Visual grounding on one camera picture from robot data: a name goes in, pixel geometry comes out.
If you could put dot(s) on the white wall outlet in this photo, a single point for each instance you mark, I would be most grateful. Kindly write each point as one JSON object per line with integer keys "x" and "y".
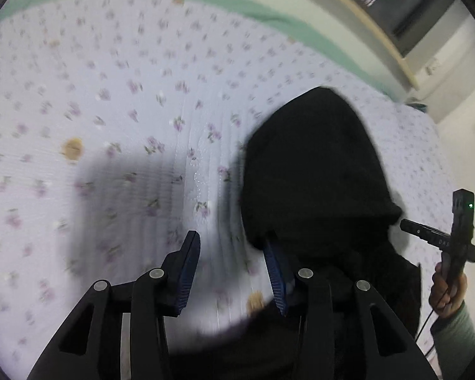
{"x": 432, "y": 67}

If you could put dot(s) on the person's right forearm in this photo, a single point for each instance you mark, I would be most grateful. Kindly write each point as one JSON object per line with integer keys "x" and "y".
{"x": 457, "y": 336}

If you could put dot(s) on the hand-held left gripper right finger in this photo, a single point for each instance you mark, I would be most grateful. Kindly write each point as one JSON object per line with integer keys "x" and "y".
{"x": 274, "y": 281}

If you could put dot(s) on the floral quilted bed sheet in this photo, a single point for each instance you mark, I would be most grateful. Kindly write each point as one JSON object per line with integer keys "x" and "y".
{"x": 150, "y": 99}

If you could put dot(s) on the black hooded garment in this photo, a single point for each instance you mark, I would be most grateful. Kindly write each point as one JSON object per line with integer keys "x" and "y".
{"x": 320, "y": 174}

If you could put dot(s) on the person's right hand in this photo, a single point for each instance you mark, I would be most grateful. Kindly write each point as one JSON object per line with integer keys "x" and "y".
{"x": 446, "y": 297}

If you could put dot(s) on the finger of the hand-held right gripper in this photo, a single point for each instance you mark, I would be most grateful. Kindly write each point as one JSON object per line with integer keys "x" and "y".
{"x": 424, "y": 232}

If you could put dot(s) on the wooden window sill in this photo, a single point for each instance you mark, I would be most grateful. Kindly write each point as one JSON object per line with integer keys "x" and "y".
{"x": 374, "y": 27}

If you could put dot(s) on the teal object behind bed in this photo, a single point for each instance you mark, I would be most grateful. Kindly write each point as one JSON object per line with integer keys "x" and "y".
{"x": 418, "y": 105}

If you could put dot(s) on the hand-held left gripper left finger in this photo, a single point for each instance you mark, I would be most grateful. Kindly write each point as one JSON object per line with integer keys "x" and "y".
{"x": 187, "y": 270}

